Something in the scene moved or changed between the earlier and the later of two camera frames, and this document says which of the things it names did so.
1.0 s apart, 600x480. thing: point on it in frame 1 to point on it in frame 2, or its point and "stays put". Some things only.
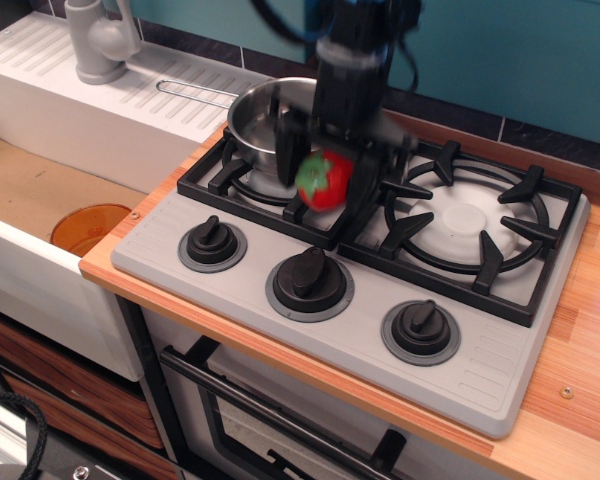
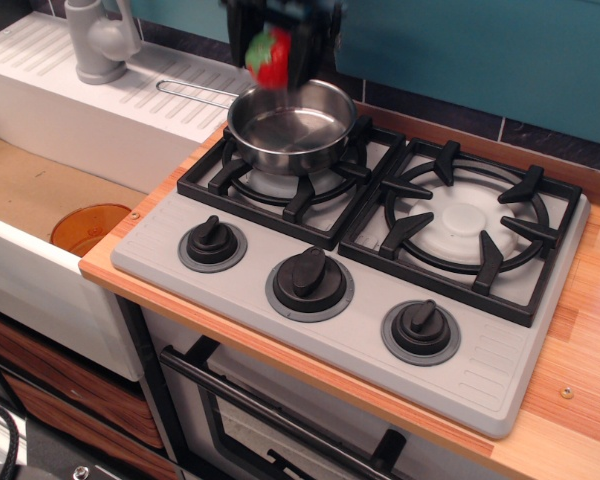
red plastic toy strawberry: (324, 178) to (268, 57)
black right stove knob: (422, 333) stays put
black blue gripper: (350, 82) to (314, 29)
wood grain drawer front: (78, 396) stays put
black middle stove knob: (309, 288) stays put
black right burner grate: (480, 231) stays put
